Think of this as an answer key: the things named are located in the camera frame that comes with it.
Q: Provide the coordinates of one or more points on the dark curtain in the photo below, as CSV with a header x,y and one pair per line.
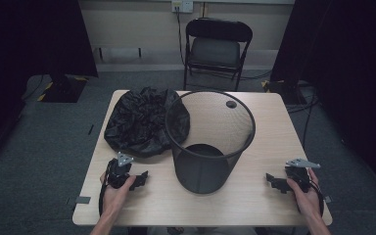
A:
x,y
19,49
349,65

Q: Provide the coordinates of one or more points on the person's right hand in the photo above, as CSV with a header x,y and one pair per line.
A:
x,y
306,200

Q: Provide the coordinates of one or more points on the person's lap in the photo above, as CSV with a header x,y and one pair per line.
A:
x,y
209,231

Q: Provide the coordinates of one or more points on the white wall outlet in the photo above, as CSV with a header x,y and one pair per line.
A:
x,y
182,6

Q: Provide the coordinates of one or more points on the black folding chair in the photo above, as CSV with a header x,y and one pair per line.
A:
x,y
215,52

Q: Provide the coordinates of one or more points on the dark table grommet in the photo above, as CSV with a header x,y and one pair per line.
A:
x,y
231,104

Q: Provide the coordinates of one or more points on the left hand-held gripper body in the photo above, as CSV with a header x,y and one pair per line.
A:
x,y
120,173

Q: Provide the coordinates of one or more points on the black garbage bag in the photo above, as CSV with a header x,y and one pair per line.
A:
x,y
137,120

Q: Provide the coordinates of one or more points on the black stand base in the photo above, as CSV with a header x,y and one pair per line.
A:
x,y
282,89
63,89

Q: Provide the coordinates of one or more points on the black floor tape strip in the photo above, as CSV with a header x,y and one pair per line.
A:
x,y
91,129

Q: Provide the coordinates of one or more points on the grey tape strip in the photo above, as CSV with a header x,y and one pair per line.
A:
x,y
327,199
83,200

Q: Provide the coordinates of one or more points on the black mesh trash bin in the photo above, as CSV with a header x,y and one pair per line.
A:
x,y
202,174

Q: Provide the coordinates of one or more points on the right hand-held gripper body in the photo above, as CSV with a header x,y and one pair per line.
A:
x,y
298,174

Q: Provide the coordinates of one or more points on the person's left hand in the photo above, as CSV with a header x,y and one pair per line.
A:
x,y
116,197

